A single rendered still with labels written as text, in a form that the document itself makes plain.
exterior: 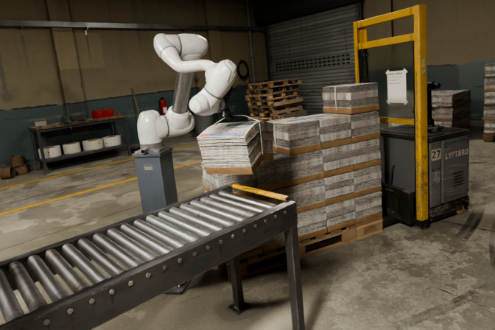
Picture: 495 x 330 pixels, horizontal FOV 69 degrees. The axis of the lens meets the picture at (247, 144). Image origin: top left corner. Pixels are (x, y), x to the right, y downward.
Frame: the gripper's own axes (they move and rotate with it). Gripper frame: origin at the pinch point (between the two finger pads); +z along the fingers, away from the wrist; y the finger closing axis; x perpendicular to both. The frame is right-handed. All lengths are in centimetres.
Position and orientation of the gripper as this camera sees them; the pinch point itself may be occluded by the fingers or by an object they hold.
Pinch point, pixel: (236, 103)
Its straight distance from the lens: 205.6
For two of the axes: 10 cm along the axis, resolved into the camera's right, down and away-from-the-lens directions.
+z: 4.5, -1.3, 8.8
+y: 0.3, 9.9, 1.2
